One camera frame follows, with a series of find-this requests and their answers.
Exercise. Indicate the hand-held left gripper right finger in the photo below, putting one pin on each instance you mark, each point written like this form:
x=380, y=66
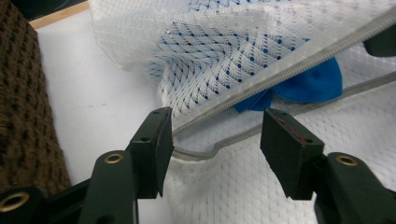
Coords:
x=292, y=158

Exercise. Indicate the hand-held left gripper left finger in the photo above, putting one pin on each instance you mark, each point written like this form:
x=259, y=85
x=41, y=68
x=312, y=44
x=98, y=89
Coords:
x=149, y=161

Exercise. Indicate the white mesh laundry bag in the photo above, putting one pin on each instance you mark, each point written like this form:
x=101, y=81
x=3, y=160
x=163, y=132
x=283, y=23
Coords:
x=236, y=174

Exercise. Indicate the blue cloth garment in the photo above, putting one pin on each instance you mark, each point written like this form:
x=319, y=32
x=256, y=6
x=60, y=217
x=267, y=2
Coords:
x=311, y=85

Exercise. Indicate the brown wicker basket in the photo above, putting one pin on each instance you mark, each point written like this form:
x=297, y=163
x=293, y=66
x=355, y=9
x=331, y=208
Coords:
x=25, y=109

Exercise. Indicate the wooden table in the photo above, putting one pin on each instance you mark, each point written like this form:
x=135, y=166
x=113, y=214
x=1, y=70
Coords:
x=59, y=15

